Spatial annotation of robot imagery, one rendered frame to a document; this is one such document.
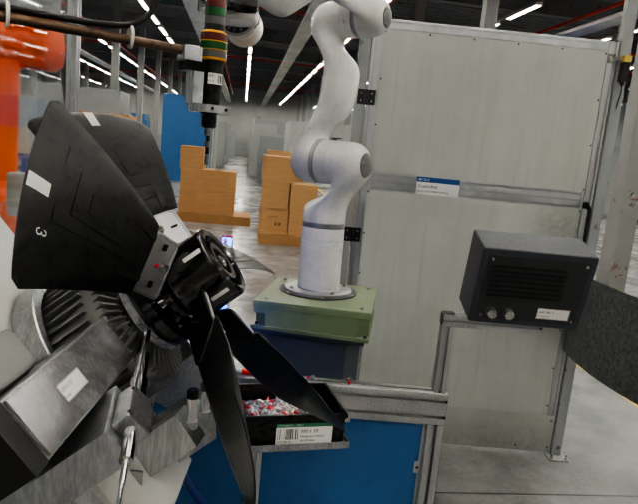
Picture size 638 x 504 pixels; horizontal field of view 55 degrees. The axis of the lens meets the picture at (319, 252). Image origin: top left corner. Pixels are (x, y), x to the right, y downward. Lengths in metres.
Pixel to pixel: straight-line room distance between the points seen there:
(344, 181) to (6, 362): 1.05
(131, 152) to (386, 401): 0.83
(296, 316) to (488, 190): 1.58
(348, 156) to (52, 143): 0.99
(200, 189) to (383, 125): 7.63
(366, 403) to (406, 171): 1.56
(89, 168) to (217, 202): 9.52
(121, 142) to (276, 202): 7.52
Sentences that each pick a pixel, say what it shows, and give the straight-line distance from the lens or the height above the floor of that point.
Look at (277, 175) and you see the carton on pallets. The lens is 8.55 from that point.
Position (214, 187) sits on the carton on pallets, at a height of 0.59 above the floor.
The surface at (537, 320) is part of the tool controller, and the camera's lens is 1.50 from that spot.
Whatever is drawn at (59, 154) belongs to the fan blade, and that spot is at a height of 1.37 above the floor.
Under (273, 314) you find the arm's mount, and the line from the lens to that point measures 1.58.
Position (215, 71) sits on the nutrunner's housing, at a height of 1.51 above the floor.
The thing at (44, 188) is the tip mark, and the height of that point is 1.34.
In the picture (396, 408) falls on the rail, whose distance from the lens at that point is 1.51.
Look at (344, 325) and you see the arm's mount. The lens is 1.56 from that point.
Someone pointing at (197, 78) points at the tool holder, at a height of 1.50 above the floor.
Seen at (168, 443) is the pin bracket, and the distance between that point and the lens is 1.01.
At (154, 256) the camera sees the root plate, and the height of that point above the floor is 1.24.
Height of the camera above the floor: 1.41
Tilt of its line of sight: 10 degrees down
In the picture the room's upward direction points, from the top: 6 degrees clockwise
